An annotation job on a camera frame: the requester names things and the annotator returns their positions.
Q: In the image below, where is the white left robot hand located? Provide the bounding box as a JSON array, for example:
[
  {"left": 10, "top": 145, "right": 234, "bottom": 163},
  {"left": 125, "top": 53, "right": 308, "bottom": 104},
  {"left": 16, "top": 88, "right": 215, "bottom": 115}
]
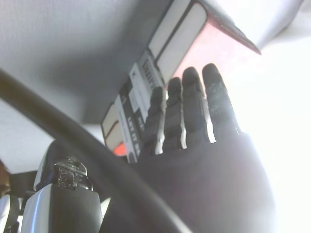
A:
[{"left": 0, "top": 63, "right": 280, "bottom": 233}]

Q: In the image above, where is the black book white spine lettering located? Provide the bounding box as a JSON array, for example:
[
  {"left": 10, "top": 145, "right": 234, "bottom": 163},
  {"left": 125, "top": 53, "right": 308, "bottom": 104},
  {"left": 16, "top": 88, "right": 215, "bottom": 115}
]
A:
[{"left": 118, "top": 81, "right": 146, "bottom": 165}]

